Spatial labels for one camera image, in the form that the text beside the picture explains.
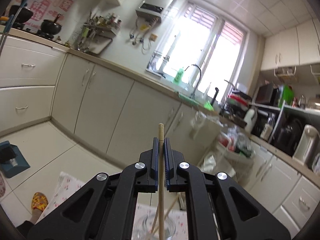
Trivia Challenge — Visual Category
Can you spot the wooden chopstick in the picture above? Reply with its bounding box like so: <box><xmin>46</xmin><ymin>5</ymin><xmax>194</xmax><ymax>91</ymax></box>
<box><xmin>150</xmin><ymin>194</ymin><xmax>180</xmax><ymax>237</ymax></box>
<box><xmin>158</xmin><ymin>124</ymin><xmax>165</xmax><ymax>240</ymax></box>
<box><xmin>150</xmin><ymin>206</ymin><xmax>159</xmax><ymax>235</ymax></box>

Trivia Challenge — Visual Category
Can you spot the chrome kitchen faucet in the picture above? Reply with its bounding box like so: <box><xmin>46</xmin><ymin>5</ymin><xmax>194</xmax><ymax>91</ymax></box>
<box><xmin>185</xmin><ymin>64</ymin><xmax>202</xmax><ymax>99</ymax></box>

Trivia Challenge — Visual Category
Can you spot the white rolling storage cart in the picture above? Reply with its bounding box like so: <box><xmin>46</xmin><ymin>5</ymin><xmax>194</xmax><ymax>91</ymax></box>
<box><xmin>200</xmin><ymin>127</ymin><xmax>255</xmax><ymax>183</ymax></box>

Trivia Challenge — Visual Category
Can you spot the clear glass jar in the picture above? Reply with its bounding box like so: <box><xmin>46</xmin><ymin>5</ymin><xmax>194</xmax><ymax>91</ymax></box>
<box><xmin>131</xmin><ymin>213</ymin><xmax>176</xmax><ymax>240</ymax></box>

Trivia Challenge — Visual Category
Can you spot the green dish soap bottle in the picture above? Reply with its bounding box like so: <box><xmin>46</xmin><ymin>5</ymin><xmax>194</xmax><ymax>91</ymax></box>
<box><xmin>173</xmin><ymin>68</ymin><xmax>184</xmax><ymax>84</ymax></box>

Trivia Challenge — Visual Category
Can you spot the white jug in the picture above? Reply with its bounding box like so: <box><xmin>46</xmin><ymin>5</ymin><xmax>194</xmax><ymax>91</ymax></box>
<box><xmin>244</xmin><ymin>107</ymin><xmax>258</xmax><ymax>133</ymax></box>

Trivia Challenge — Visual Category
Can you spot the cherry print tablecloth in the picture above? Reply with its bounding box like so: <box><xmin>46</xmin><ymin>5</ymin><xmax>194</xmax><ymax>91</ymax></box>
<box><xmin>37</xmin><ymin>172</ymin><xmax>188</xmax><ymax>239</ymax></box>

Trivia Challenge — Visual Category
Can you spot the yellow patterned slipper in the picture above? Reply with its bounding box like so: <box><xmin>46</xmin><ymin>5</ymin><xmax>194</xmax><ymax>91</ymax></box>
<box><xmin>31</xmin><ymin>192</ymin><xmax>48</xmax><ymax>212</ymax></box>

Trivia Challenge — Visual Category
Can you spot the white electric kettle pot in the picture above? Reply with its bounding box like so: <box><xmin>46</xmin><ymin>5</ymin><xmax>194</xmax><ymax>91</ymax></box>
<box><xmin>293</xmin><ymin>125</ymin><xmax>319</xmax><ymax>168</ymax></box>

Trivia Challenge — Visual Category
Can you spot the teal dustpan with brush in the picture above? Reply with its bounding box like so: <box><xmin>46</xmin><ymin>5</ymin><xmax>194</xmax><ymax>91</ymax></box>
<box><xmin>0</xmin><ymin>141</ymin><xmax>30</xmax><ymax>178</ymax></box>

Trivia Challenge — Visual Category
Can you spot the white water heater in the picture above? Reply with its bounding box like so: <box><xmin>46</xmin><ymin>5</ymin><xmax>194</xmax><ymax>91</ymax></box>
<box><xmin>136</xmin><ymin>0</ymin><xmax>176</xmax><ymax>23</ymax></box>

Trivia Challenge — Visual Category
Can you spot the black wok on stove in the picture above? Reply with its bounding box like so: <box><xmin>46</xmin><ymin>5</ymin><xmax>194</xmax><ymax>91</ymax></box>
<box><xmin>41</xmin><ymin>14</ymin><xmax>62</xmax><ymax>35</ymax></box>

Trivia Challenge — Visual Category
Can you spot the wall utensil rack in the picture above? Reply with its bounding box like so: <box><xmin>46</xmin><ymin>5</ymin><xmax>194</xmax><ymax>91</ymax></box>
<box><xmin>73</xmin><ymin>11</ymin><xmax>122</xmax><ymax>56</ymax></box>

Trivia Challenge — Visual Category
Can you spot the mop handle blue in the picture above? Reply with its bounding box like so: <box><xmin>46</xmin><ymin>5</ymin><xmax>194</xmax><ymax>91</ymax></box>
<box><xmin>0</xmin><ymin>0</ymin><xmax>45</xmax><ymax>55</ymax></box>

